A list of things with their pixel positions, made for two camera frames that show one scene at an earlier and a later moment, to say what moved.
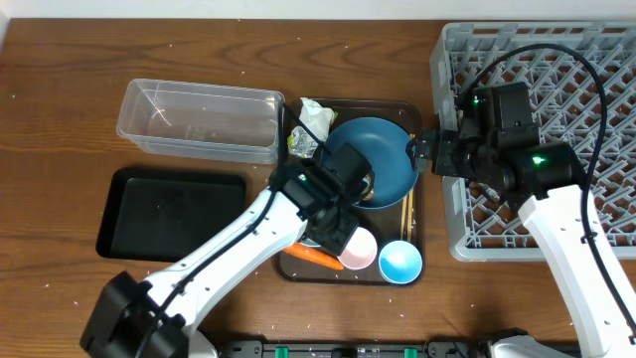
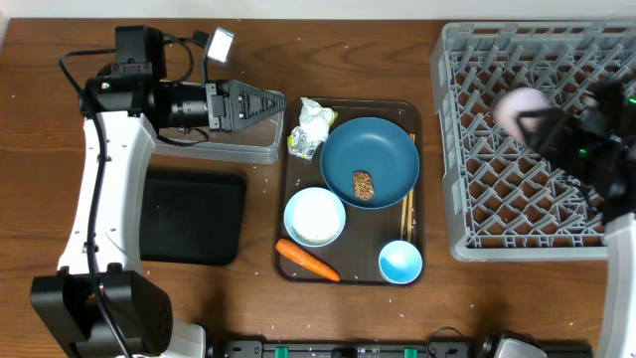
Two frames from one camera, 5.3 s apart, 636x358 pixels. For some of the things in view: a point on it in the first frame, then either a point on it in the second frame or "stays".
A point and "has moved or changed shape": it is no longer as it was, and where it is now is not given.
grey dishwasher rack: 581,86 stays
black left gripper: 341,241 → 227,114
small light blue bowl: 400,262 stays
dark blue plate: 384,144 stays
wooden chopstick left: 403,217 stays
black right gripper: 445,140 → 560,126
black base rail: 355,349 stays
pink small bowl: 360,251 has moved or changed shape
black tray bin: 166,214 stays
